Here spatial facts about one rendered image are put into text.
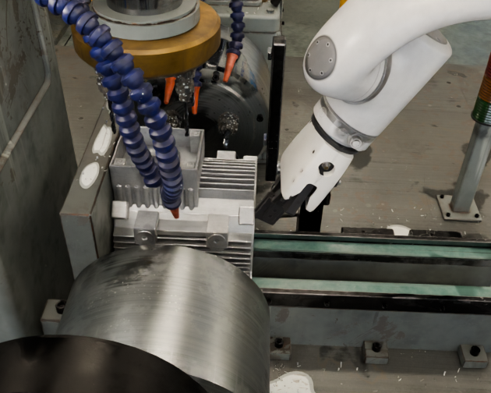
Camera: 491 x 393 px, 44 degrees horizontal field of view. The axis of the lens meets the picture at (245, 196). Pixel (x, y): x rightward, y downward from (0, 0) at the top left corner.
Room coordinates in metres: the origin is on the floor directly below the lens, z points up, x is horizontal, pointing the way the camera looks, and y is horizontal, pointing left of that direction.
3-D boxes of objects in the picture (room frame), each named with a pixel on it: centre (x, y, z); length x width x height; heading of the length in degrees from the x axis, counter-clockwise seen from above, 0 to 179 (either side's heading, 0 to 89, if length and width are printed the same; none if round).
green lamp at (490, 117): (1.00, -0.46, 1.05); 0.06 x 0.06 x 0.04
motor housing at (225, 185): (0.70, 0.08, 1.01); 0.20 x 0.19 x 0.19; 89
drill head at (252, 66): (1.03, 0.08, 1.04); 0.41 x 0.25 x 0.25; 179
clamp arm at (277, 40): (0.84, -0.04, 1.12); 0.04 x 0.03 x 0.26; 89
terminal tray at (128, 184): (0.70, 0.12, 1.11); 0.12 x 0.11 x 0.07; 89
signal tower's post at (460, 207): (1.00, -0.46, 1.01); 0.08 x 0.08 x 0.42; 89
